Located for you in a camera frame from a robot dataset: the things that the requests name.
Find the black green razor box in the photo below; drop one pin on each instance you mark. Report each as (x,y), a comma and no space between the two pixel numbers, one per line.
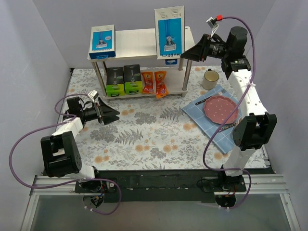
(132,79)
(115,82)

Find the pink polka dot plate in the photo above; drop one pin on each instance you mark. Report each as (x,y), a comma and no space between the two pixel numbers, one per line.
(218,108)

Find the silver fork black handle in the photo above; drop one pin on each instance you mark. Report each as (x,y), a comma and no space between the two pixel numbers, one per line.
(218,94)

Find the cream enamel mug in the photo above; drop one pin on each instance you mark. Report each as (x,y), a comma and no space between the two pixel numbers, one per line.
(210,79)

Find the orange razor packet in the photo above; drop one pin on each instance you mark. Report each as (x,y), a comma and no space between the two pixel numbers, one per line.
(148,83)
(161,89)

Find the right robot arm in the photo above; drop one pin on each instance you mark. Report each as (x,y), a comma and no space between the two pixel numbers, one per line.
(256,125)

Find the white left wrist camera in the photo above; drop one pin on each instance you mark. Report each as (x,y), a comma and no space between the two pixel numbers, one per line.
(93,95)

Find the blue Harry's razor box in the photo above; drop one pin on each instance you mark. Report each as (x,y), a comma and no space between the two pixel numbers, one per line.
(102,42)

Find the floral tablecloth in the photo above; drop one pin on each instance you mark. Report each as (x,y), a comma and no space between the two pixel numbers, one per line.
(151,133)

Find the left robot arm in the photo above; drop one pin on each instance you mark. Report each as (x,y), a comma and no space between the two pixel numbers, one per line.
(61,156)

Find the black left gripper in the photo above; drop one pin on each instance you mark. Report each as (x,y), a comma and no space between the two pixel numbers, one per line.
(100,113)

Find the blue checkered placemat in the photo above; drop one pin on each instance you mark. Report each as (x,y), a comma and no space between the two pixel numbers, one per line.
(222,140)

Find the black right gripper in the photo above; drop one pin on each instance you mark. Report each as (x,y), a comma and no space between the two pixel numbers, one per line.
(205,47)

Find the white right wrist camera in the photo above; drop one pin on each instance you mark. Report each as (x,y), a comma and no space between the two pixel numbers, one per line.
(213,23)

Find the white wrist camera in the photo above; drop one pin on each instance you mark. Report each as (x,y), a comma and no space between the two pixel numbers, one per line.
(93,95)
(213,23)

